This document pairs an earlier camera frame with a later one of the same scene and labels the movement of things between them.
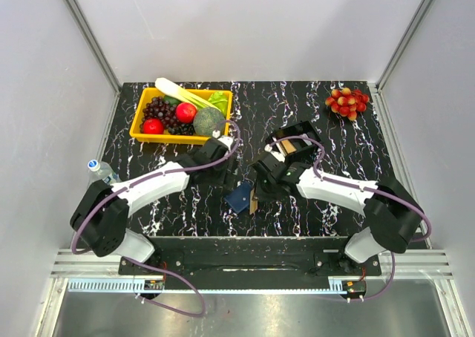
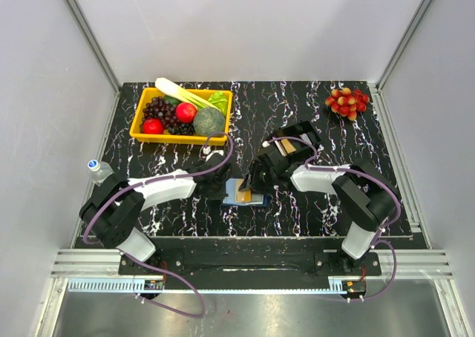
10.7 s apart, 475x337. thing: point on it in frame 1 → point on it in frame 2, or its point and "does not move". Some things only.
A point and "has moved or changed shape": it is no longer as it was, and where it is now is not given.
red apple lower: (153, 126) does not move
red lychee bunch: (347, 102) does not move
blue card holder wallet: (238, 198) has moved or changed shape
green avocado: (171, 101) does not move
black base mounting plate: (207, 257) does not move
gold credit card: (254, 202) → (243, 195)
